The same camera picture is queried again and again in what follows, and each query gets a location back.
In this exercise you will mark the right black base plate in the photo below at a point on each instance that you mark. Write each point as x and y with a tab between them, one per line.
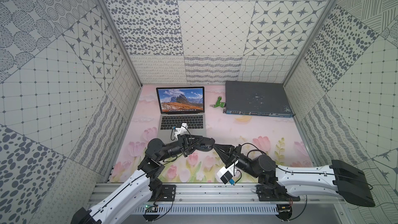
266	194

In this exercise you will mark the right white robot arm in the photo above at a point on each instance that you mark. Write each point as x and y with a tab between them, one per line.
338	179

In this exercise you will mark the black wireless mouse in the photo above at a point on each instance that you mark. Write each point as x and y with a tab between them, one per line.
205	145

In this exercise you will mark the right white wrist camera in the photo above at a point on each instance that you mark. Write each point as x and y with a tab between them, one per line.
227	175

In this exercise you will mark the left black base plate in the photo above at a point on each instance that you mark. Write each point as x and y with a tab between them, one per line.
163	193

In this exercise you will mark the silver laptop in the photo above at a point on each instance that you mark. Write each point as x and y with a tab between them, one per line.
181	104

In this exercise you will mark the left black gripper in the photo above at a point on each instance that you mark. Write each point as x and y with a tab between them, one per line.
193	143

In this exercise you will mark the green connector plug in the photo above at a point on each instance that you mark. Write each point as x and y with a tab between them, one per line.
219	103

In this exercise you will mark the pink floral table mat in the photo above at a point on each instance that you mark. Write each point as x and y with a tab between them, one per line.
278	137

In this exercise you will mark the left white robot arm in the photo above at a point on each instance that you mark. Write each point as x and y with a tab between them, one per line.
143	183

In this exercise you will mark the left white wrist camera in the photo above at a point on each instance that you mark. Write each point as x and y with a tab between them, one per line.
180	129

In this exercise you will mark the aluminium mounting rail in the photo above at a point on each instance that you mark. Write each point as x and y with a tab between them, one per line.
220	199

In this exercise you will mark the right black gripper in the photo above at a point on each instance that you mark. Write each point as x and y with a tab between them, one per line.
228	149

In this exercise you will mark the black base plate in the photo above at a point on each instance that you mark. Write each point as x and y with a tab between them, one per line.
266	194
163	193

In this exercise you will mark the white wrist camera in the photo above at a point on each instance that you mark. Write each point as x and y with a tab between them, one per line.
227	175
180	129

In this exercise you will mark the grey network switch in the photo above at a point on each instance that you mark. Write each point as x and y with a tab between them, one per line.
257	99

